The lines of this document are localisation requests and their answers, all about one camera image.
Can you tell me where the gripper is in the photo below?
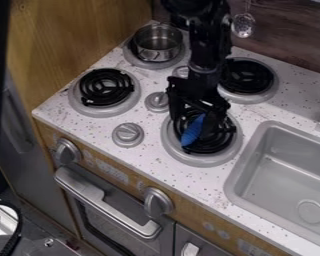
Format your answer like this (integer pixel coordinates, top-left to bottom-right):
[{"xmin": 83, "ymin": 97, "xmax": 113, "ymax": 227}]
[{"xmin": 165, "ymin": 65, "xmax": 233, "ymax": 142}]

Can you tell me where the blue toy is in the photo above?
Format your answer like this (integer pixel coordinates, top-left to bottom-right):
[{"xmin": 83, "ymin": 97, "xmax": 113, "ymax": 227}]
[{"xmin": 178, "ymin": 113, "xmax": 209, "ymax": 148}]

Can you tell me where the silver pot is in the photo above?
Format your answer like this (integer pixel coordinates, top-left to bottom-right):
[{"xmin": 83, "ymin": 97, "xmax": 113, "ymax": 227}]
[{"xmin": 130, "ymin": 23, "xmax": 186, "ymax": 63}]

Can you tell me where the toy stove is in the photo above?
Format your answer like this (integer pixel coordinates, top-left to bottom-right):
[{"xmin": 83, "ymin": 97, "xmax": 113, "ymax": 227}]
[{"xmin": 66, "ymin": 19, "xmax": 281, "ymax": 168}]

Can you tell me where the clear tool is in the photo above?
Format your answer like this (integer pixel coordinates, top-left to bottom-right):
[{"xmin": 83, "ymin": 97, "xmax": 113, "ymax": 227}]
[{"xmin": 232, "ymin": 0, "xmax": 258, "ymax": 39}]

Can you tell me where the toy sink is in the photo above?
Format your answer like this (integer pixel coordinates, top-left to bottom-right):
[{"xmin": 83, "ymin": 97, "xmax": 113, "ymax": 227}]
[{"xmin": 222, "ymin": 120, "xmax": 320, "ymax": 252}]

